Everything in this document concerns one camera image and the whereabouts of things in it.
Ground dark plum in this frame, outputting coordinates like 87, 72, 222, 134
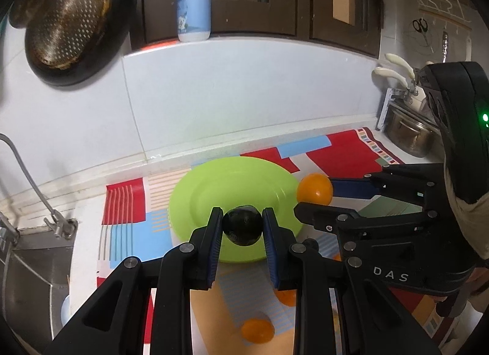
221, 205, 263, 247

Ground small orange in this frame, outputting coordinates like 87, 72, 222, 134
240, 318, 275, 344

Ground steel stock pot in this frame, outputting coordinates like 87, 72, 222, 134
384, 104, 440, 158

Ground steel double sink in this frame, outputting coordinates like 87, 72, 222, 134
1, 231, 75, 353

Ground white dish rack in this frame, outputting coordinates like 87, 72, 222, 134
375, 88, 405, 132

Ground colourful patterned tablecloth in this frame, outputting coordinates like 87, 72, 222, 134
97, 126, 452, 355

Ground green plate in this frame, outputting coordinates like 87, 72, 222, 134
168, 156, 302, 242

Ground thin gooseneck faucet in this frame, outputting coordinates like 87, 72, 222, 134
0, 133, 78, 240

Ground blue soap pump bottle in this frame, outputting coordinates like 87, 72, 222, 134
177, 0, 211, 42

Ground black frying pan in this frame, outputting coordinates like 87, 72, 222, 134
25, 0, 137, 87

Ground small brass saucepan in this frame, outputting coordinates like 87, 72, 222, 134
8, 0, 50, 29

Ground cream pan handle lower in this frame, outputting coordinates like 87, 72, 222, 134
373, 67, 409, 89

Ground cream pan handle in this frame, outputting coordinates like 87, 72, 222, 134
373, 67, 409, 89
384, 53, 415, 79

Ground cream pan handle upper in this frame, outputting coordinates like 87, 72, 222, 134
384, 53, 415, 79

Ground black scissors on wall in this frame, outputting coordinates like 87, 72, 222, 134
412, 17, 433, 53

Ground white wire hanging rack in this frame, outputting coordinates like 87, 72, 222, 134
403, 0, 472, 32

